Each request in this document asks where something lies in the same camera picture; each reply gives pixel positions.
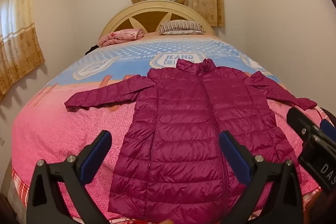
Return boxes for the pink floral folded blanket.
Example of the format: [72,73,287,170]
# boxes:
[98,28,144,47]

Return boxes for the red plaid mattress cover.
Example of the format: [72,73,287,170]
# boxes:
[7,166,36,215]

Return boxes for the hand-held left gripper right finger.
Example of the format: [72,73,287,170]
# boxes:
[219,131,304,224]

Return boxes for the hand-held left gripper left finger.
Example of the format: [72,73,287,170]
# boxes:
[26,130,113,224]

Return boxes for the cream wooden bed headboard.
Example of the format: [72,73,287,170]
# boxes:
[99,0,216,42]

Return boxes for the magenta quilted down jacket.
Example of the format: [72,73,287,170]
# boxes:
[64,58,318,222]

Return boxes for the bed with pink blue sheet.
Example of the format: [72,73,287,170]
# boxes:
[12,31,336,224]

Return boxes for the striped pillow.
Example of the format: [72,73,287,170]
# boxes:
[158,20,206,35]

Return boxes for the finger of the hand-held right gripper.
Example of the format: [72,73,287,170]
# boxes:
[286,107,320,144]
[319,108,336,139]

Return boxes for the black item beside bed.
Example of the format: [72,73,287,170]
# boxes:
[84,45,100,55]

